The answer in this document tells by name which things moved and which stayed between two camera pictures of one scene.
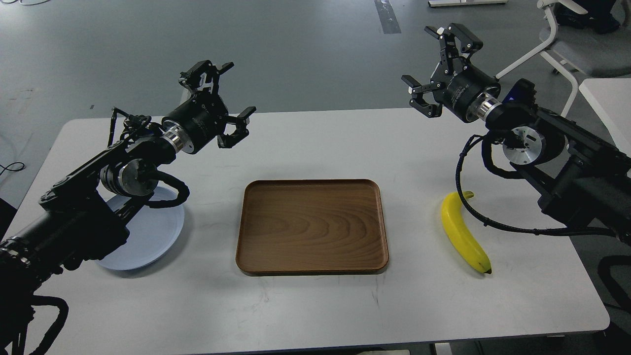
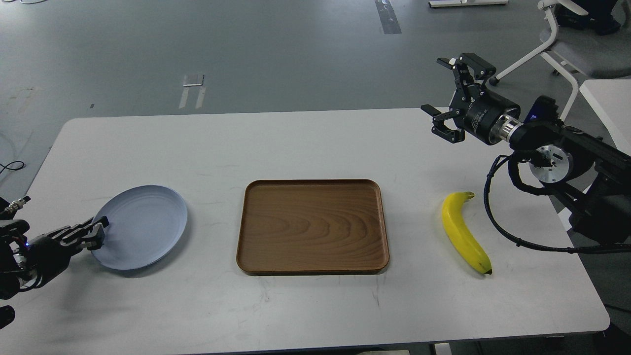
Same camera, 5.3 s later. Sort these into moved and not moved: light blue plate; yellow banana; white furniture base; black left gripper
Moved: black left gripper
Not moved: yellow banana; light blue plate; white furniture base
